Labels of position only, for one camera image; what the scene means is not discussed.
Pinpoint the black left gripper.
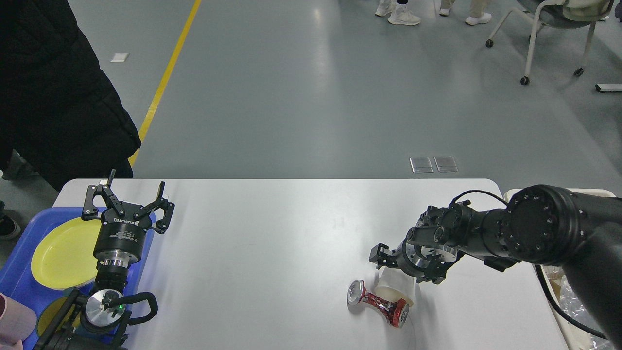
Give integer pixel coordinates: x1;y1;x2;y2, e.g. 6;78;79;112
81;169;175;265

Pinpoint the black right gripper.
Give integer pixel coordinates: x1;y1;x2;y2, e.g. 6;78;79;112
368;240;465;284

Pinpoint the white paper cup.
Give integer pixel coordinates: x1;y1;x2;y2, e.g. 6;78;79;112
373;267;415;307

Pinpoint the red snack wrapper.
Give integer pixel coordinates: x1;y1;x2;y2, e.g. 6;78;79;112
346;280;410;328

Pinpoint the yellow plastic plate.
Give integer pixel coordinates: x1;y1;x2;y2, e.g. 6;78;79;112
31;218;101;284

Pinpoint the pink mug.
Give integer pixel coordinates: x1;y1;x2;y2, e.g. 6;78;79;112
0;293;37;350

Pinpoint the aluminium foil tray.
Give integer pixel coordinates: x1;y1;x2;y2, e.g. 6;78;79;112
558;277;613;350

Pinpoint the foil sheet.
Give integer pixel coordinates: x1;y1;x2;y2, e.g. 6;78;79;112
540;265;566;280

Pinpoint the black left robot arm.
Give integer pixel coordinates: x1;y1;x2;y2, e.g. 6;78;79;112
34;170;175;350

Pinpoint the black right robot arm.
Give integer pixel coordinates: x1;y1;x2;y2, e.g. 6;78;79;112
369;185;622;349

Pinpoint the left floor metal plate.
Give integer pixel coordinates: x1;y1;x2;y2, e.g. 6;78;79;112
409;157;434;174

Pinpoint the floor metal plate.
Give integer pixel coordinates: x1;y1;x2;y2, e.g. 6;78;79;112
409;157;434;174
434;157;459;173

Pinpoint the right floor metal plate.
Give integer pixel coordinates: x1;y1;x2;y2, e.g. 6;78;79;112
434;157;459;173

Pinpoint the person in black coat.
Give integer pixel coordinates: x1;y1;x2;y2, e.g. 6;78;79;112
0;0;141;191

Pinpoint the white floor label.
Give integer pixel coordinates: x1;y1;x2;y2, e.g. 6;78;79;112
110;52;129;63

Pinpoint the beige plastic bin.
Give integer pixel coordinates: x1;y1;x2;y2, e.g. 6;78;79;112
503;188;622;350

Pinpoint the metal bar on floor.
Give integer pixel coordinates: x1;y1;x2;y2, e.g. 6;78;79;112
595;83;622;93

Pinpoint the white rolling chair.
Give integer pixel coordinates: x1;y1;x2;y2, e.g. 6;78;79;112
485;0;614;86

